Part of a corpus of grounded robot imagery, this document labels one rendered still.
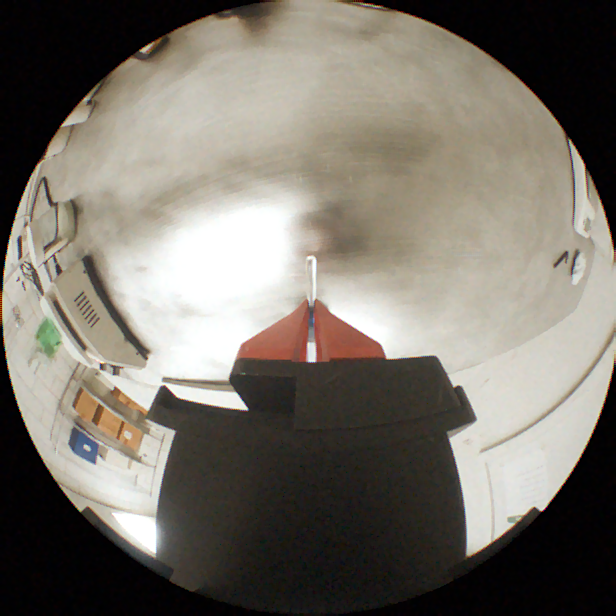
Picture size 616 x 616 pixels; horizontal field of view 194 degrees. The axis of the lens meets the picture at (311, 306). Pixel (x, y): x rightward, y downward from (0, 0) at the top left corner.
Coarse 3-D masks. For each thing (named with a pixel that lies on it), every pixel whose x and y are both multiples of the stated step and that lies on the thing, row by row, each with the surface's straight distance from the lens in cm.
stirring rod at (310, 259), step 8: (312, 256) 10; (312, 264) 10; (312, 272) 10; (312, 280) 11; (312, 288) 11; (312, 296) 11; (312, 304) 12; (312, 312) 12; (312, 320) 12; (312, 328) 13; (312, 336) 13; (312, 344) 14; (312, 352) 15; (312, 360) 16
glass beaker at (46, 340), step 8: (40, 320) 33; (48, 320) 32; (40, 328) 32; (48, 328) 31; (56, 328) 31; (32, 336) 32; (40, 336) 31; (48, 336) 31; (56, 336) 31; (32, 344) 31; (40, 344) 31; (48, 344) 31; (56, 344) 32; (24, 352) 31; (32, 352) 31; (40, 352) 31; (48, 352) 31; (56, 352) 32; (32, 360) 31; (40, 360) 31; (48, 360) 32; (40, 368) 31; (48, 368) 33
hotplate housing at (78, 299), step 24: (72, 264) 31; (48, 288) 36; (72, 288) 30; (96, 288) 31; (72, 312) 30; (96, 312) 31; (96, 336) 31; (120, 336) 33; (120, 360) 33; (144, 360) 35
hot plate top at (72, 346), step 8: (48, 296) 30; (40, 304) 40; (48, 304) 29; (48, 312) 33; (56, 312) 30; (56, 320) 30; (64, 328) 30; (64, 336) 32; (72, 336) 30; (64, 344) 40; (72, 344) 30; (72, 352) 37; (80, 352) 31; (80, 360) 36; (88, 360) 31
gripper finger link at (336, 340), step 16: (320, 304) 11; (320, 320) 8; (336, 320) 8; (320, 336) 8; (336, 336) 6; (352, 336) 7; (368, 336) 7; (320, 352) 11; (336, 352) 6; (352, 352) 6; (368, 352) 6; (384, 352) 6
